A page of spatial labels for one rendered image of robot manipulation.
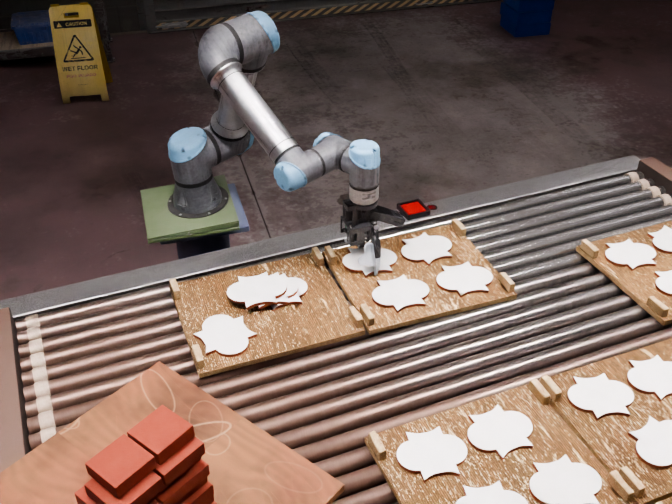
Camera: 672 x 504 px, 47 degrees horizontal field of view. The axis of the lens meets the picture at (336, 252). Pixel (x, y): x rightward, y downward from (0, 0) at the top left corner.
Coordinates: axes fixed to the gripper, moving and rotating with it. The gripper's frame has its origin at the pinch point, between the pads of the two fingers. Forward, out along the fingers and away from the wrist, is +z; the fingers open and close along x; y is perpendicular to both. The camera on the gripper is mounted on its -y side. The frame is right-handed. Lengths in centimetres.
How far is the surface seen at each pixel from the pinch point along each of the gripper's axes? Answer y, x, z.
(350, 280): 7.6, 5.5, 0.8
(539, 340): -27.7, 41.0, 2.6
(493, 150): -160, -196, 95
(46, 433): 86, 31, 2
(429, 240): -19.1, -2.9, -0.1
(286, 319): 28.0, 14.9, 0.7
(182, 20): -25, -464, 87
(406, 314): -0.6, 23.1, 0.8
